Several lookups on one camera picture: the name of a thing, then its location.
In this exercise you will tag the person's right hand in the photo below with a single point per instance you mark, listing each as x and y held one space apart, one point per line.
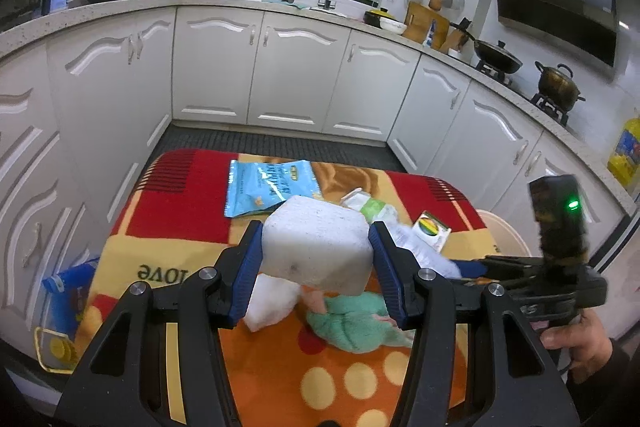
575 342

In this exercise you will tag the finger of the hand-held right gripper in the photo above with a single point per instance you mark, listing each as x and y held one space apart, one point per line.
495 268

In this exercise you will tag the blue snack bag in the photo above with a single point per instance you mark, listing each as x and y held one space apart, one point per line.
260 187

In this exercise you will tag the wooden cutting board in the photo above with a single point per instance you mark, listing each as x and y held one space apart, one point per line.
417 22

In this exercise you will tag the white kitchen cabinets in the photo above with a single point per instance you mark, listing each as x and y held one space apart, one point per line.
300 72

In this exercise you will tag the dark cooking pot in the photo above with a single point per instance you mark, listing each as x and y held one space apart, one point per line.
557 87

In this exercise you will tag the green white tissue packet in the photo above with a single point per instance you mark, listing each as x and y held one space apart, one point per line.
375 209

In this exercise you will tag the clear jug yellow cap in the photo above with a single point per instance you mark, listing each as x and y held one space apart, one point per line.
57 349

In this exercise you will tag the black wok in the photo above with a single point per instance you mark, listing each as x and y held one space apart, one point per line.
497 57

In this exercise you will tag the person's right forearm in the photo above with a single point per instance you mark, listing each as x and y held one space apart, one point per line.
612 387

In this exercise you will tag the beige trash bin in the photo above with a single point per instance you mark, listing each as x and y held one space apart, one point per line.
505 232

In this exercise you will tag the white cloth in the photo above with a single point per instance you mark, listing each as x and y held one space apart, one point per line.
270 302

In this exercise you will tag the printed blanket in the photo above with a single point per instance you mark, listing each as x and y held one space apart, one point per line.
200 207

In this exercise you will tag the black pot yellow lid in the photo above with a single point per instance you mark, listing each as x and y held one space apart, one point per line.
377 16

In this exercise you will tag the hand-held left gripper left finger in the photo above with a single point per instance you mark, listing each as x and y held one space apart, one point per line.
242 279

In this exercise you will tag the yellow oil bottle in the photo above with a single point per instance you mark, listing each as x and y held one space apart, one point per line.
625 152

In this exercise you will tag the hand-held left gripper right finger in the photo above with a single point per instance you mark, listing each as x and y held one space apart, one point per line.
390 279

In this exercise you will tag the green cloth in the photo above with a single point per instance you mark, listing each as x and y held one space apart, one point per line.
355 324

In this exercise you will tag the dark ribbed floor mat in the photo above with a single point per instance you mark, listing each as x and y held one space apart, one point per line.
275 144

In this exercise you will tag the small colourful box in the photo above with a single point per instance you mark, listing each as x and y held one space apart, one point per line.
430 229

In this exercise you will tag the blue white packet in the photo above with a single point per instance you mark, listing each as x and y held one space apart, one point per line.
432 34

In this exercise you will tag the white foam block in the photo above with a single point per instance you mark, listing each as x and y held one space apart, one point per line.
315 242

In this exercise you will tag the blue bag on floor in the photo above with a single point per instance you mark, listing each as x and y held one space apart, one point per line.
67 294

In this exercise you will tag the gas stove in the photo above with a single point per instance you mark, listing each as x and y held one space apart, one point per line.
550 109

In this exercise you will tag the wooden knife block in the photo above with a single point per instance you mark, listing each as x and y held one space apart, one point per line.
457 39

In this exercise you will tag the white bowl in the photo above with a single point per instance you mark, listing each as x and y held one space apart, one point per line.
395 27

